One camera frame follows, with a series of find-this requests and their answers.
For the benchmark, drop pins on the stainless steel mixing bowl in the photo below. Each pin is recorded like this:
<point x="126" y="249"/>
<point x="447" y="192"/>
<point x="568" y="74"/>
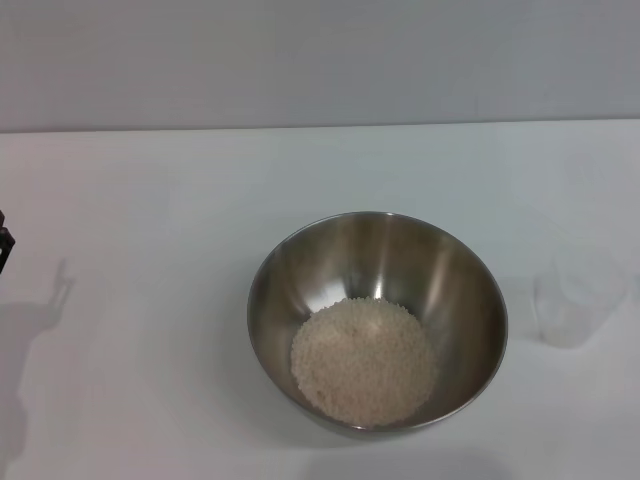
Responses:
<point x="380" y="260"/>

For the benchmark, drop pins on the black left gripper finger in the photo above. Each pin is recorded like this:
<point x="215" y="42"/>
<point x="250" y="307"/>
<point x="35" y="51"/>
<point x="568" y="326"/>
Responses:
<point x="5" y="245"/>

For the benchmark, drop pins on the white uncooked rice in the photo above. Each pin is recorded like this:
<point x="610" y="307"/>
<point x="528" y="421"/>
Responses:
<point x="365" y="360"/>

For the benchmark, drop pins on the clear plastic measuring cup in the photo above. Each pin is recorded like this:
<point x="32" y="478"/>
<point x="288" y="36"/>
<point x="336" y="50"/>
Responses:
<point x="565" y="320"/>

